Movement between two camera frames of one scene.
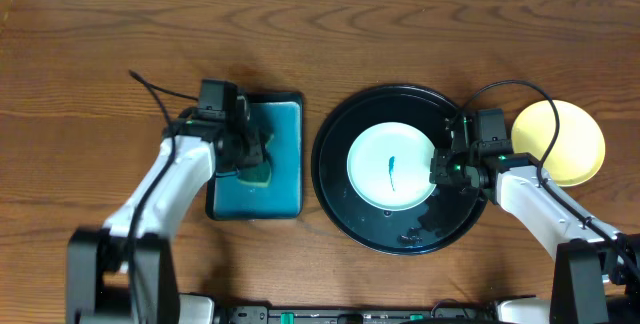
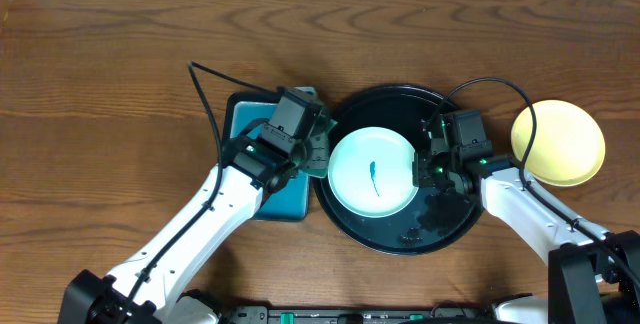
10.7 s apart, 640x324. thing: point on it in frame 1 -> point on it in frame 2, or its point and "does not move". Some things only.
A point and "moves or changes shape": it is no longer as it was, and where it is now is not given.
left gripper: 252,150 -> 318,149
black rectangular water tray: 228,198 moves or changes shape
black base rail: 357,315 does not move
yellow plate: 579,148 does not move
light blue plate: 389,167 moves or changes shape
